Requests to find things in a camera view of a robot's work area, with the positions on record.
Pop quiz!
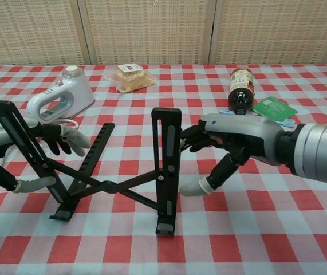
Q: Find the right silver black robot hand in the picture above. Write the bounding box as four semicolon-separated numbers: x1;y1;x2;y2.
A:
179;113;286;197

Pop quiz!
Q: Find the black folding laptop stand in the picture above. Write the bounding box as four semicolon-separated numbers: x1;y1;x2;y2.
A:
0;100;183;237

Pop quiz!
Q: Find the red white checkered tablecloth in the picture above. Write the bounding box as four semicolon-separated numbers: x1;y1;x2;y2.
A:
0;63;327;275

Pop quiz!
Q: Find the light blue toothbrush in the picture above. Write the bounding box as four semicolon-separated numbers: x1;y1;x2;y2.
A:
219;108;296;128

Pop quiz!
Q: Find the brown bottle with label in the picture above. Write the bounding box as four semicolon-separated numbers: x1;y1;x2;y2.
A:
227;66;256;116

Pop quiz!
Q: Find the green paper packet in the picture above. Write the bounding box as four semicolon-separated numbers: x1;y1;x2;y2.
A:
251;96;299;121

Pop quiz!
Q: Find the white handheld steam iron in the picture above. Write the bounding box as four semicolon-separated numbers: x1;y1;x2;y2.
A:
26;65;96;121

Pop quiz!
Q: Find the woven bamboo screen panel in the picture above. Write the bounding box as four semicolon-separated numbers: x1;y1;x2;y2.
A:
0;0;91;67
84;0;218;66
208;0;327;65

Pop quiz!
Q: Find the clear bag of snacks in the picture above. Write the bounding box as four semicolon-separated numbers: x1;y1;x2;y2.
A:
114;63;156;93

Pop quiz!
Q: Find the white power cable with plug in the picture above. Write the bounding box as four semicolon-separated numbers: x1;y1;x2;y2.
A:
2;117;80;166

